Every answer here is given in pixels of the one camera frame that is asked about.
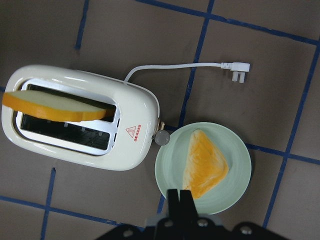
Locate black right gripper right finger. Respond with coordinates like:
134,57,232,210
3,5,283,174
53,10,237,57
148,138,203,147
179,190,198,218

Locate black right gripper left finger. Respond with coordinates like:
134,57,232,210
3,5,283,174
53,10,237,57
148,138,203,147
167,189,180,218

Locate cream white two-slot toaster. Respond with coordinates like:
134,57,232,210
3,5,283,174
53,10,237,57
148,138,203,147
1,65,170,171

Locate yellow bread slice in toaster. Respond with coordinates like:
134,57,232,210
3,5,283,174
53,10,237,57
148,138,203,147
2,90,116,122

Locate light green round plate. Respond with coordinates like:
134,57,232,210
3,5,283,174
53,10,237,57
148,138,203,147
155,122,252,214

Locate triangular toasted bread on plate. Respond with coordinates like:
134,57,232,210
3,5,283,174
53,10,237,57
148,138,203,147
182,129,229,199

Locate white toaster power cord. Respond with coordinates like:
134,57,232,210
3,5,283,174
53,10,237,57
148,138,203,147
123,61,251,84

